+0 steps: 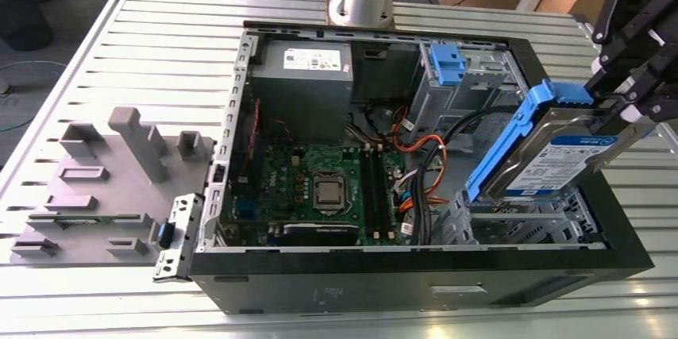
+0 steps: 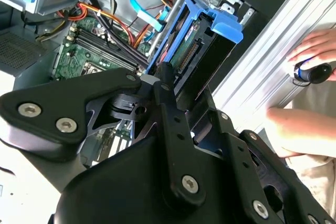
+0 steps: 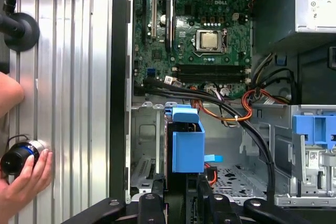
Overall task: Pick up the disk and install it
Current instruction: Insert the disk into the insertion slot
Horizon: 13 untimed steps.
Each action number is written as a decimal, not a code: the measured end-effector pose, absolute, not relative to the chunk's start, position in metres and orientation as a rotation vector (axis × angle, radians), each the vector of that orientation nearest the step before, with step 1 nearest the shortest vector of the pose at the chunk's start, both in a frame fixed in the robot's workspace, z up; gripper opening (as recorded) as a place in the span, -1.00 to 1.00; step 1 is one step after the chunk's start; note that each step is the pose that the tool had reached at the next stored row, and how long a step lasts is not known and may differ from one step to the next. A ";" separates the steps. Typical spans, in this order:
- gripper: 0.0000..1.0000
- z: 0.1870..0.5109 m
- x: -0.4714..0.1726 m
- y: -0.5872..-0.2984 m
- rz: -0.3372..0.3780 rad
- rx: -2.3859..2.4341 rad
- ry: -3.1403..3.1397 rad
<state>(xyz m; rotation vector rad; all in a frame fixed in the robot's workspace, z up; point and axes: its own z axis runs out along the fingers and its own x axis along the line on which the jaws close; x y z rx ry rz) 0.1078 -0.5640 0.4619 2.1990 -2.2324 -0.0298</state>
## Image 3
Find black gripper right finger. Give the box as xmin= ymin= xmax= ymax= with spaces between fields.
xmin=198 ymin=174 xmax=313 ymax=224

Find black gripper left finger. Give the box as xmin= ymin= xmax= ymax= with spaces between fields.
xmin=60 ymin=174 xmax=166 ymax=224

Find hard disk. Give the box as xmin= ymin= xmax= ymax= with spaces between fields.
xmin=163 ymin=105 xmax=206 ymax=196

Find round black blue-ringed tool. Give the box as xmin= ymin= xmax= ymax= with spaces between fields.
xmin=0 ymin=140 xmax=50 ymax=176

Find metal disk bay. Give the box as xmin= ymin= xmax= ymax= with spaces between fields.
xmin=130 ymin=102 xmax=275 ymax=204

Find person's bare hand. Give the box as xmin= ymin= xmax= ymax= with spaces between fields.
xmin=0 ymin=149 xmax=53 ymax=224

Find grey metal drive cage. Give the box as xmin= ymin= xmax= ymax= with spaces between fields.
xmin=272 ymin=104 xmax=336 ymax=206

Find blue plastic cage latch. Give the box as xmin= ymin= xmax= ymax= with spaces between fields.
xmin=292 ymin=113 xmax=336 ymax=151

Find black RAM slot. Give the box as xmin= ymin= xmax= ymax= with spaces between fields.
xmin=179 ymin=78 xmax=244 ymax=83
xmin=178 ymin=63 xmax=244 ymax=69
xmin=178 ymin=73 xmax=244 ymax=78
xmin=178 ymin=68 xmax=244 ymax=74

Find black open PC case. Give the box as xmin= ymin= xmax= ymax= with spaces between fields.
xmin=110 ymin=0 xmax=336 ymax=224

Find CPU socket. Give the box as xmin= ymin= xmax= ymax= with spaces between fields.
xmin=193 ymin=27 xmax=229 ymax=57

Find silver CPU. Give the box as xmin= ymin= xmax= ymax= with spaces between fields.
xmin=201 ymin=31 xmax=223 ymax=50

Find green motherboard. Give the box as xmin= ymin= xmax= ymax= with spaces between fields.
xmin=132 ymin=0 xmax=254 ymax=99

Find black graphics card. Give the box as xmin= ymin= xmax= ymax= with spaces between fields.
xmin=165 ymin=0 xmax=176 ymax=51

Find black expansion slot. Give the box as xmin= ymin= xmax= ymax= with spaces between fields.
xmin=141 ymin=0 xmax=148 ymax=45

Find white expansion slot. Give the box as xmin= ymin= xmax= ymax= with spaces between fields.
xmin=151 ymin=0 xmax=158 ymax=38

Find black round stand base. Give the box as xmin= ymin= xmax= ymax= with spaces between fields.
xmin=0 ymin=12 xmax=40 ymax=52

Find grey power supply unit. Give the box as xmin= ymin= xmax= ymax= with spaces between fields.
xmin=251 ymin=0 xmax=336 ymax=51

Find red wire with black plug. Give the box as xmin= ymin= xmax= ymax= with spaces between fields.
xmin=204 ymin=162 xmax=218 ymax=186

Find black cable bundle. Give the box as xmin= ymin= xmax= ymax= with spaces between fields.
xmin=143 ymin=77 xmax=276 ymax=201

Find orange wire bundle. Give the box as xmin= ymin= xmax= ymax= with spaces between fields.
xmin=190 ymin=86 xmax=254 ymax=129

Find yellow black wire bundle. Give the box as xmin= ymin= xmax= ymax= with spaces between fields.
xmin=250 ymin=52 xmax=297 ymax=104

